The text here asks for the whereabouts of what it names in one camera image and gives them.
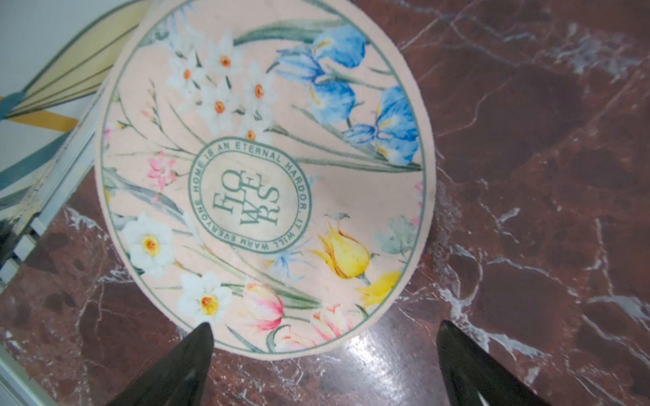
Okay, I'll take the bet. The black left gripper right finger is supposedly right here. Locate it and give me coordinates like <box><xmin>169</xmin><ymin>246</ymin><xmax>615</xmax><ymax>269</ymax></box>
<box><xmin>437</xmin><ymin>320</ymin><xmax>547</xmax><ymax>405</ymax></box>

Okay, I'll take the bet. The beige doodle coaster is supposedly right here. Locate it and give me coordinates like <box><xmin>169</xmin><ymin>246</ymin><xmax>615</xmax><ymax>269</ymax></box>
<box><xmin>96</xmin><ymin>1</ymin><xmax>436</xmax><ymax>360</ymax></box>

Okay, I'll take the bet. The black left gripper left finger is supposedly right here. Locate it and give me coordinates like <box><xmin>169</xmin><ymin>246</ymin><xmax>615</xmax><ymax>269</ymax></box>
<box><xmin>110</xmin><ymin>322</ymin><xmax>214</xmax><ymax>405</ymax></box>

